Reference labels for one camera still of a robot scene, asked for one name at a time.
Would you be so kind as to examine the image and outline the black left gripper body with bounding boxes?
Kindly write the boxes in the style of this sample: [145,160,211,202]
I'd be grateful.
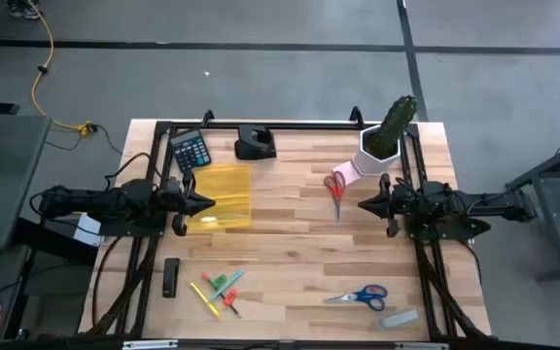
[160,169,198,238]

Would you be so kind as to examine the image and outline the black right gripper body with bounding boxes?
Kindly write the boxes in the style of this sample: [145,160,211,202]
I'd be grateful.
[379,173,410,239]

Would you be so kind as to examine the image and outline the red handled scissors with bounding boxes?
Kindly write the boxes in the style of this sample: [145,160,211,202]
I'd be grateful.
[323,170,348,228]

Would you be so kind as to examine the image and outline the white rectangular eraser block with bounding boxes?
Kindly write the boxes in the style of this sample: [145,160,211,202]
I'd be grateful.
[332,161,362,187]

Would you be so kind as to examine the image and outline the teal pen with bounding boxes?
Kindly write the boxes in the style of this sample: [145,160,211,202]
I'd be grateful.
[209,269,246,302]

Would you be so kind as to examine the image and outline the blue handled scissors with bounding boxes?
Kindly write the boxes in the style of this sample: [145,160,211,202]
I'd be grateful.
[323,284,389,313]

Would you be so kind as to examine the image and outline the yellow transparent pencil case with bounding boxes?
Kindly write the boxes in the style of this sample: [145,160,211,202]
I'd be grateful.
[186,163,253,233]

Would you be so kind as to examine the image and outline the black desk calculator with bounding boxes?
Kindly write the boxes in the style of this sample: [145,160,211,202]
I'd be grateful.
[169,127,213,175]

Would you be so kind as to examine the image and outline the black pen with red cap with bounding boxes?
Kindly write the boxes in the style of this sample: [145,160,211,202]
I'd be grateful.
[200,271,242,318]

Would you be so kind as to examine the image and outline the black stapler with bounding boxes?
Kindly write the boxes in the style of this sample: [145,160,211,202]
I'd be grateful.
[161,257,182,299]

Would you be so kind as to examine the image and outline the black tape dispenser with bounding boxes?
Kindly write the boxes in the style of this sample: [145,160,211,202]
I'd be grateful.
[233,123,278,161]

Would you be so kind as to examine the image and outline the green cactus plant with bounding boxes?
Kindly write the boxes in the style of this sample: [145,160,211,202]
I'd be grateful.
[375,94,420,159]

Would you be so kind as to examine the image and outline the yellow pen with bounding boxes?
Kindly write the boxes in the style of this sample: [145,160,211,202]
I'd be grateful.
[190,281,222,320]

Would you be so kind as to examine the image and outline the white flat box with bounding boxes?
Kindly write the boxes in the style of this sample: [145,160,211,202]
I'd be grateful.
[72,212,103,248]

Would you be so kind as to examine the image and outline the grey stapler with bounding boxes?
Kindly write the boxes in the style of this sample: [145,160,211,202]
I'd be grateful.
[374,308,421,332]

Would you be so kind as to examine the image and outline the grey metal stand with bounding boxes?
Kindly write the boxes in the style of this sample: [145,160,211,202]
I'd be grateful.
[505,133,560,283]

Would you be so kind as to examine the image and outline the grey desk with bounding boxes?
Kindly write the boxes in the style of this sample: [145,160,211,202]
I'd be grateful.
[0,114,52,253]

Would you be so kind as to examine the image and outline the person's shoe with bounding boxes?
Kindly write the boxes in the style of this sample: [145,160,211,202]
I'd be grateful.
[6,0,44,20]

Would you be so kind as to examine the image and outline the black cable bundle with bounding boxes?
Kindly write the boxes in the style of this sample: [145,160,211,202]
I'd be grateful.
[89,236,154,336]
[415,242,488,339]

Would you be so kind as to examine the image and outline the silver metal bracket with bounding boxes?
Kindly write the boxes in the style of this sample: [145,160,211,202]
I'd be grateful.
[122,339,179,350]
[395,342,450,350]

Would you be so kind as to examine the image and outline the yellow extension cable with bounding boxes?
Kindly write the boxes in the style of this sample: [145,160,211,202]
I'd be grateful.
[25,0,97,137]

